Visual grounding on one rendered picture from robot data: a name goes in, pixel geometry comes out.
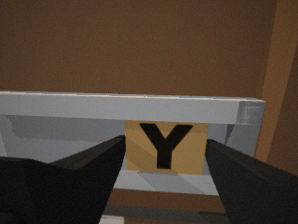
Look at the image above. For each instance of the white paper label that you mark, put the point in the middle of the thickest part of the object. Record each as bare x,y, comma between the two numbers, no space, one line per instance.
105,219

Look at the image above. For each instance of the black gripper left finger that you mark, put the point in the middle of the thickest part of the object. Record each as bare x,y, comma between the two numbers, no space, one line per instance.
72,190

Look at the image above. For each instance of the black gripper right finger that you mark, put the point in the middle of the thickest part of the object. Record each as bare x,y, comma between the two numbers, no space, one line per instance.
252,191

